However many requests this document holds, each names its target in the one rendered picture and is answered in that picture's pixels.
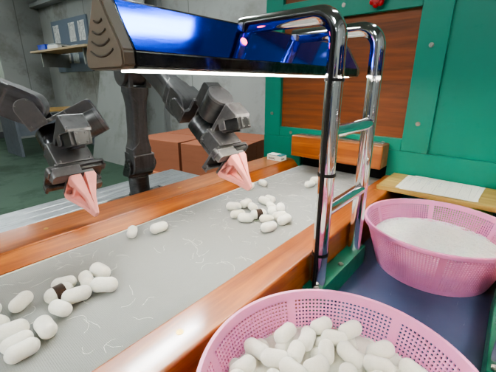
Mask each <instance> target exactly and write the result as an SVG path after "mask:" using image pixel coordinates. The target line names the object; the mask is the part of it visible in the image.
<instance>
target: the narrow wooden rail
mask: <svg viewBox="0 0 496 372"><path fill-rule="evenodd" d="M388 177H389V175H385V176H383V177H382V178H381V179H379V180H377V181H376V182H374V183H373V184H372V185H370V186H368V193H367V199H366V205H365V209H367V207H368V206H370V205H371V204H373V203H375V202H379V201H382V200H386V199H401V198H402V194H401V193H394V192H390V191H386V190H380V189H376V186H377V185H378V184H379V183H380V182H381V181H383V180H384V179H386V178H388ZM352 204H353V201H351V202H350V203H348V204H347V205H346V206H344V207H342V208H341V209H339V210H338V211H337V212H335V213H334V214H332V215H331V228H330V236H329V245H328V260H327V263H328V262H329V261H331V260H332V259H333V258H334V257H335V256H336V255H337V254H338V253H339V252H341V251H342V250H343V249H344V248H345V247H346V246H347V245H348V236H349V230H350V223H351V211H352ZM370 236H371V234H370V230H369V226H368V225H367V223H366V221H365V217H364V222H363V228H362V239H361V244H364V243H365V242H366V241H367V240H368V239H369V238H370ZM313 240H314V223H313V224H311V225H310V226H308V227H307V228H305V229H304V230H302V231H301V232H299V233H298V234H297V235H295V236H293V237H292V238H290V239H289V240H288V241H286V242H285V243H283V244H281V245H280V246H279V247H277V248H276V249H274V250H272V251H271V252H270V253H268V254H267V255H265V256H263V257H262V258H261V259H259V260H258V261H256V262H254V263H253V264H252V265H250V266H248V267H247V268H246V269H244V270H243V271H241V272H239V273H238V274H237V275H235V276H234V277H232V278H230V279H229V280H228V281H226V282H225V283H223V284H221V285H220V286H219V287H217V288H216V289H214V290H212V291H211V292H210V293H208V294H206V295H205V296H204V297H202V298H201V299H199V300H197V301H196V302H195V303H193V304H192V305H190V306H188V307H187V308H186V309H184V310H183V311H181V312H179V313H178V314H177V315H175V316H174V317H172V318H170V319H169V320H168V321H166V322H165V323H163V324H161V325H160V326H159V327H157V328H155V329H154V330H153V331H152V332H150V333H149V334H147V335H145V336H144V337H143V338H141V339H140V340H138V341H136V342H135V343H134V344H132V345H130V346H129V347H127V348H126V349H125V350H123V351H121V352H120V353H118V354H117V355H116V356H114V357H112V358H111V359H110V360H108V361H107V362H105V363H103V364H102V365H101V366H99V367H98V368H96V369H94V370H93V371H92V372H196V370H197V367H198V365H199V361H200V359H201V357H202V354H203V352H204V350H205V348H206V346H207V344H208V342H209V341H210V339H211V338H212V336H213V335H214V334H215V332H216V331H217V330H218V329H219V327H220V326H221V325H222V324H223V323H224V322H225V321H226V320H227V319H228V318H229V317H231V316H232V315H233V314H234V313H236V312H237V311H238V310H239V309H242V308H243V307H245V306H246V305H248V304H250V303H251V302H254V301H256V300H258V299H261V298H262V297H266V296H269V295H273V294H276V293H279V292H285V291H291V290H297V289H302V288H303V286H304V285H305V284H306V283H307V282H308V281H309V280H310V279H311V260H312V254H311V251H312V250H313Z"/></svg>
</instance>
